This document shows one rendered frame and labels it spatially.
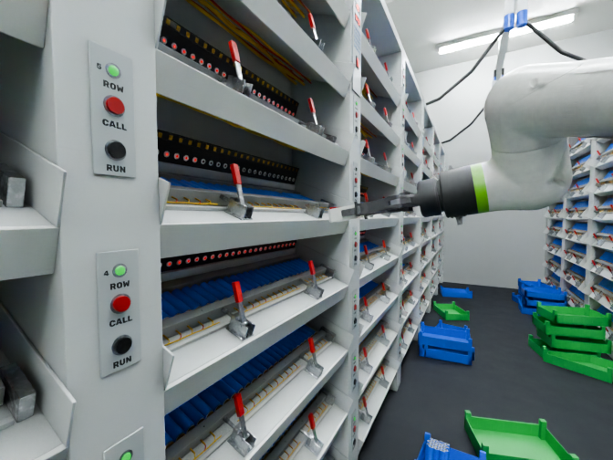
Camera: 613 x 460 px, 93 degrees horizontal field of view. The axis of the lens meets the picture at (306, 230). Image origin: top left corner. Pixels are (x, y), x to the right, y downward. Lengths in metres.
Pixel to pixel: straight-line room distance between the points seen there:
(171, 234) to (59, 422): 0.20
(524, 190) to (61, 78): 0.61
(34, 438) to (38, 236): 0.18
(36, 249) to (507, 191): 0.62
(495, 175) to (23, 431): 0.68
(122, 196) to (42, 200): 0.06
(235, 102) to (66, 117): 0.24
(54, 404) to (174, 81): 0.36
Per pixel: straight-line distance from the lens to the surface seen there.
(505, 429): 1.70
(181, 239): 0.40
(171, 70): 0.43
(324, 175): 0.92
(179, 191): 0.48
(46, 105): 0.36
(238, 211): 0.49
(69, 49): 0.37
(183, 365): 0.46
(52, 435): 0.40
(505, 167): 0.59
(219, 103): 0.48
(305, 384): 0.78
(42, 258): 0.34
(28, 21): 0.37
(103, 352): 0.37
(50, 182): 0.34
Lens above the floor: 0.91
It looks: 3 degrees down
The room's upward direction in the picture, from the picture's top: straight up
